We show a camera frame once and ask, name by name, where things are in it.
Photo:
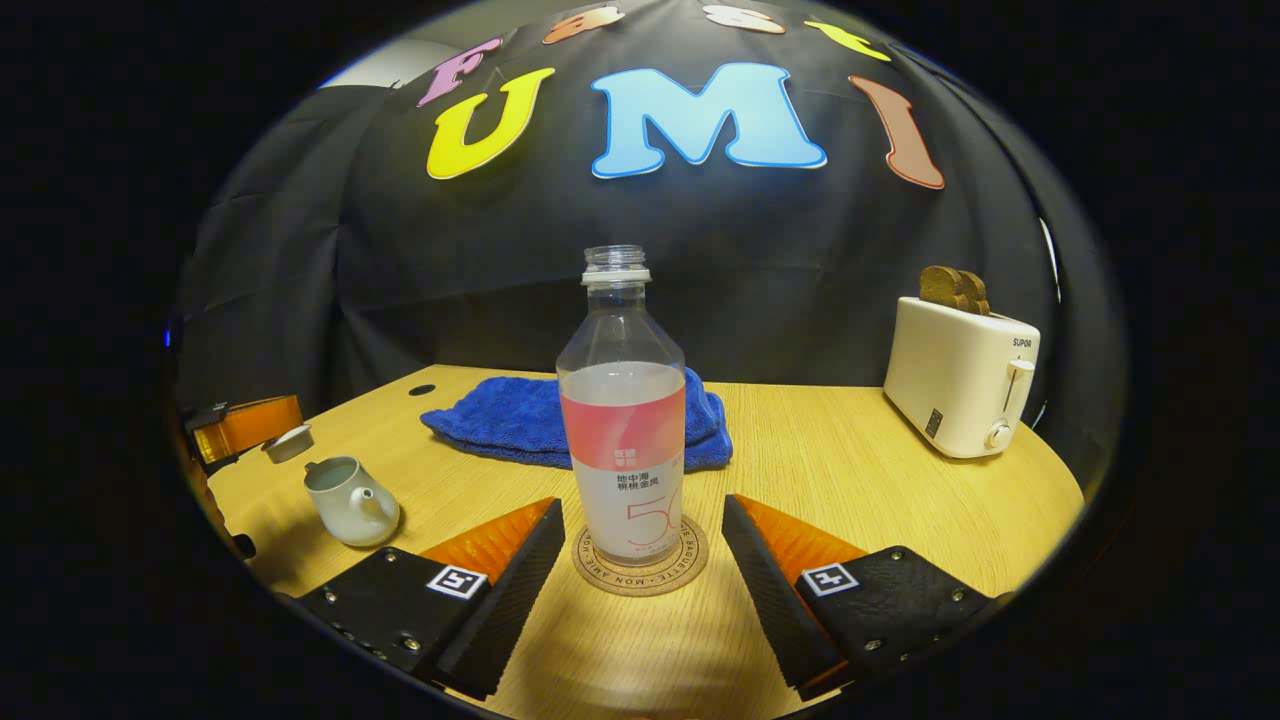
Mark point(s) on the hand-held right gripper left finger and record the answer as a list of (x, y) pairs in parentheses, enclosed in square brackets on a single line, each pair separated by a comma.
[(510, 600)]

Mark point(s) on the blue folded towel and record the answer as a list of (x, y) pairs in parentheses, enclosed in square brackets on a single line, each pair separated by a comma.
[(500, 420)]

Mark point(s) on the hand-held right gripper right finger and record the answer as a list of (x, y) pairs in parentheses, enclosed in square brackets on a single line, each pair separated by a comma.
[(765, 600)]

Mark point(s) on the white ceramic teacup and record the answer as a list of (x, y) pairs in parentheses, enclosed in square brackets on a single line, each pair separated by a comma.
[(350, 510)]

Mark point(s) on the clear plastic water bottle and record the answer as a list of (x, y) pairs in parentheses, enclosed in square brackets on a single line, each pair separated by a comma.
[(622, 450)]

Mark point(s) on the black backdrop cloth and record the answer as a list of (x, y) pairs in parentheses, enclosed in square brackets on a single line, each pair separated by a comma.
[(800, 260)]

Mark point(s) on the white toaster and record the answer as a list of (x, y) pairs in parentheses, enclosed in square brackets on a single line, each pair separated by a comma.
[(950, 380)]

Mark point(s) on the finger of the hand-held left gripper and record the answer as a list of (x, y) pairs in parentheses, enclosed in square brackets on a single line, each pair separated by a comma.
[(250, 422)]

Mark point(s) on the brown toast slice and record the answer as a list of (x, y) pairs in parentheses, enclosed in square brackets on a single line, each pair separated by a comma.
[(942, 288), (980, 298)]

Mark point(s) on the round wooden coaster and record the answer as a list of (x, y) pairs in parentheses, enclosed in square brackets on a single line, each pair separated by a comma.
[(690, 560)]

